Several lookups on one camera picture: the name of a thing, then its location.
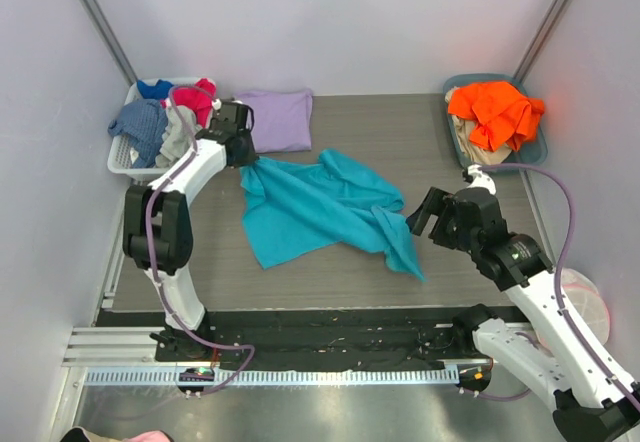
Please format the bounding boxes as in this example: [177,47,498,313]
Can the teal t shirt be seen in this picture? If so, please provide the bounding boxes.
[240,149,426,281]

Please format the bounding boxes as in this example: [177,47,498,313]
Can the orange t shirt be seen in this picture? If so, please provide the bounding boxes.
[445,81,546,153]

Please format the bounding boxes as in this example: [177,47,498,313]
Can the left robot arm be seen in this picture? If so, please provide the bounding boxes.
[122,100,257,361]

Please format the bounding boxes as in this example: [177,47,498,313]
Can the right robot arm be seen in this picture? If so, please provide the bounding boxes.
[407,187,639,441]

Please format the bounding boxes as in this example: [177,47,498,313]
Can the red t shirt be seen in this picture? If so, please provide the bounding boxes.
[173,78,216,128]

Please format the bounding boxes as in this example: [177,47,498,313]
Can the folded lavender t shirt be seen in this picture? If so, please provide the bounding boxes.
[234,89,313,154]

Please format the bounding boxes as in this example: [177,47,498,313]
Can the grey t shirt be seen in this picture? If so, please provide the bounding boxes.
[155,106,200,169]

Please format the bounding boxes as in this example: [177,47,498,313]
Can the beige garment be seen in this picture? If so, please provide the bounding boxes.
[445,81,518,165]

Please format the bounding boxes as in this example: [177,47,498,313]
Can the royal blue t shirt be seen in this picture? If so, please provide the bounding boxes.
[136,79,174,100]

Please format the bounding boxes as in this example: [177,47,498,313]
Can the blue checked shirt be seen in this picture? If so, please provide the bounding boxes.
[107,99,168,168]

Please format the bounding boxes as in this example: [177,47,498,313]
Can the teal plastic basket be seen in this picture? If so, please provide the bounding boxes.
[442,73,548,168]

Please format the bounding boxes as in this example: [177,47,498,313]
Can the white plastic basket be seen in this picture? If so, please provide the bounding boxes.
[107,77,219,182]

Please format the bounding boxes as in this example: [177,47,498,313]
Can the white round mesh hamper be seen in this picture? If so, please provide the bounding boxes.
[561,268,611,344]

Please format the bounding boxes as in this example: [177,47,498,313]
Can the pink cloth at bottom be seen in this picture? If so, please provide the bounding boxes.
[59,426,174,442]

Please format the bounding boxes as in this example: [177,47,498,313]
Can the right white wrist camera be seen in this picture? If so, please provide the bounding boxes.
[462,164,497,195]

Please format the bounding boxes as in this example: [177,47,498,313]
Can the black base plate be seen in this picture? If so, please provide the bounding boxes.
[96,307,480,371]

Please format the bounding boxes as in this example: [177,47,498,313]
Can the left aluminium corner post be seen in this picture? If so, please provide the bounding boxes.
[79,0,138,85]

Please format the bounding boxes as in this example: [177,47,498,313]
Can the aluminium corner post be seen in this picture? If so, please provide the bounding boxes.
[513,0,572,83]
[79,0,138,85]

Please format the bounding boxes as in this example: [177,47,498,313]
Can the right aluminium corner post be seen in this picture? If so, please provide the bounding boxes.
[513,0,572,83]

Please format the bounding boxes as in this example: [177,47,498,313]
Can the aluminium frame rails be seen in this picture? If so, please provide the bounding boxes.
[62,325,166,366]

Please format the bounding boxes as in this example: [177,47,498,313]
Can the slotted cable duct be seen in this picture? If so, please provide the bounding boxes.
[85,366,459,387]

